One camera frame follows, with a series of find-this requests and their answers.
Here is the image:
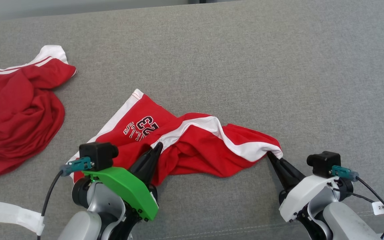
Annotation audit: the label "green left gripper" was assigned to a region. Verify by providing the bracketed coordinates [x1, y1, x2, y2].
[82, 142, 163, 240]

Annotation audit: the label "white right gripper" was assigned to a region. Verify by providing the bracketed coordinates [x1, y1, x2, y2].
[267, 152, 339, 240]

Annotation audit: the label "red shorts with number print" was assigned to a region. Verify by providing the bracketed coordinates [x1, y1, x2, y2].
[67, 89, 283, 186]

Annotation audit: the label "red shirt with white sleeves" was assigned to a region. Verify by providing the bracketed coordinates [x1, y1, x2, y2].
[0, 45, 78, 181]

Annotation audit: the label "white tape flag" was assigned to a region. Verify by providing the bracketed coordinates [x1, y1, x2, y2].
[0, 200, 46, 236]

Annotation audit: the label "teal right camera connector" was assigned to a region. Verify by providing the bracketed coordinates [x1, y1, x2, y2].
[330, 165, 359, 182]

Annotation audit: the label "teal camera connector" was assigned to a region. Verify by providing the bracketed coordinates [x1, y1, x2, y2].
[60, 157, 95, 177]
[330, 165, 359, 182]

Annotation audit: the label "teal left camera connector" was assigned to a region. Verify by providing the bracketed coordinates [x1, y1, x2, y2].
[60, 157, 95, 177]

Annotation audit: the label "thin black right gripper cable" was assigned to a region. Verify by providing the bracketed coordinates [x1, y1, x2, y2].
[332, 188, 384, 239]

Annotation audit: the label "black right camera cable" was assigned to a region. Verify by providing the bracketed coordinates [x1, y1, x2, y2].
[355, 177, 384, 231]

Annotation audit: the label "black camera cable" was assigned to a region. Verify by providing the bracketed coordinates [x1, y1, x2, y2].
[355, 177, 384, 231]
[37, 170, 63, 240]

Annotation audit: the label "black left camera cable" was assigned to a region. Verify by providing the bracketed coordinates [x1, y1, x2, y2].
[37, 170, 63, 240]

